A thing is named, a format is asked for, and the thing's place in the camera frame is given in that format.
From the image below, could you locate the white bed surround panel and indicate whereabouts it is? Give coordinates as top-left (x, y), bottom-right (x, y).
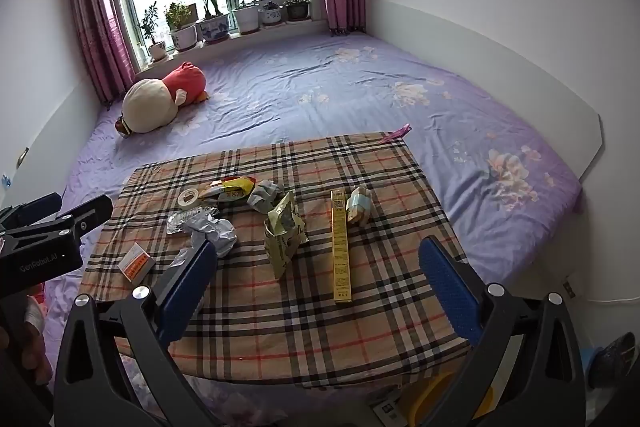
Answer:
top-left (366, 0), bottom-right (604, 182)
top-left (0, 77), bottom-right (101, 212)

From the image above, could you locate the succulent in dark pot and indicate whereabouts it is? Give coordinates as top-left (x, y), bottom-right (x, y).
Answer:
top-left (283, 0), bottom-right (311, 22)

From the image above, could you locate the pink clothespin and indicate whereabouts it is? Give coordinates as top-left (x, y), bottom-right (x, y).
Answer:
top-left (378, 123), bottom-right (413, 144)

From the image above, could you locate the small orange white box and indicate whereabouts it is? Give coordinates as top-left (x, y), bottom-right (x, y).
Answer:
top-left (118, 243), bottom-right (155, 282)

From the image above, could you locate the plant in blue-white pot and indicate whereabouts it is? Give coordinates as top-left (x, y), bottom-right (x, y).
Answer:
top-left (196, 0), bottom-right (232, 45)

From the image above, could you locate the person's left hand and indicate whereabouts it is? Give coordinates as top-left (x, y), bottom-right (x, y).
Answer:
top-left (0, 287), bottom-right (54, 388)

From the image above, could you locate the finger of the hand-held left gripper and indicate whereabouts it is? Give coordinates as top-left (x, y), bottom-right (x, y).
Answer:
top-left (0, 192), bottom-right (64, 230)
top-left (50, 194), bottom-right (115, 240)

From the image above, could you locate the yellow plastic bin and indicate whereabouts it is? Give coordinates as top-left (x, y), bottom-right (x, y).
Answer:
top-left (400, 372), bottom-right (496, 427)

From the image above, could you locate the small crumpled grey paper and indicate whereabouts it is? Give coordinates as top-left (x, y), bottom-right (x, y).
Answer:
top-left (247, 180), bottom-right (280, 212)

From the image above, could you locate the small tree in white pot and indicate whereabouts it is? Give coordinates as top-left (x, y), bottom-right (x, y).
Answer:
top-left (137, 2), bottom-right (168, 62)

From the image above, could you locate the succulent in blue patterned pot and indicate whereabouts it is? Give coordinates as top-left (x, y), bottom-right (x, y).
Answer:
top-left (261, 1), bottom-right (284, 26)

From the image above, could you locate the cream and red plush toy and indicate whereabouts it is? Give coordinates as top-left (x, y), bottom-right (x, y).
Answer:
top-left (115, 61), bottom-right (210, 138)

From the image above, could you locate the long yellow box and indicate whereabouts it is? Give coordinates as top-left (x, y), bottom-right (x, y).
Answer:
top-left (330, 188), bottom-right (355, 305)

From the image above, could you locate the yellow red snack wrapper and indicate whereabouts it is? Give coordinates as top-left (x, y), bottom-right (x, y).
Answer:
top-left (200, 176), bottom-right (257, 206)

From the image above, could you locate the low plant in white pot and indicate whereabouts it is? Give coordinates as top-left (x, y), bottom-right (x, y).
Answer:
top-left (232, 0), bottom-right (261, 35)

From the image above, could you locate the small tissue packet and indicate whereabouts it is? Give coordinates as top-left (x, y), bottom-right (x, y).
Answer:
top-left (346, 187), bottom-right (373, 226)

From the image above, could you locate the clear foil wrapper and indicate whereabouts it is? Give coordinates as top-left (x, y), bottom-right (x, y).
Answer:
top-left (166, 205), bottom-right (221, 235)

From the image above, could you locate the leafy plant in white pot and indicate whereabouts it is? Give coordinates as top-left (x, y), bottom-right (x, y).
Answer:
top-left (164, 1), bottom-right (198, 52)

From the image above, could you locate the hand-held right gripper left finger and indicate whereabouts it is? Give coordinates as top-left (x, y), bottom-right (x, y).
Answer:
top-left (54, 237), bottom-right (221, 427)

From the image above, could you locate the green paper bag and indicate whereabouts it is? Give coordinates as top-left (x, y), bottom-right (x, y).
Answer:
top-left (263, 191), bottom-right (309, 279)

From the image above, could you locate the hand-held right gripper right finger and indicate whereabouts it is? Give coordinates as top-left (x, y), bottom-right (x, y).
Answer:
top-left (419, 234), bottom-right (586, 427)

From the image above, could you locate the tan plaid blanket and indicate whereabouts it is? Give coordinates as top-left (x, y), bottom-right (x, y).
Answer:
top-left (80, 132), bottom-right (473, 390)

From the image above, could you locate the dark patterned slipper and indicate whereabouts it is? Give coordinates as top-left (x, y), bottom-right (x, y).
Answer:
top-left (589, 332), bottom-right (639, 390)

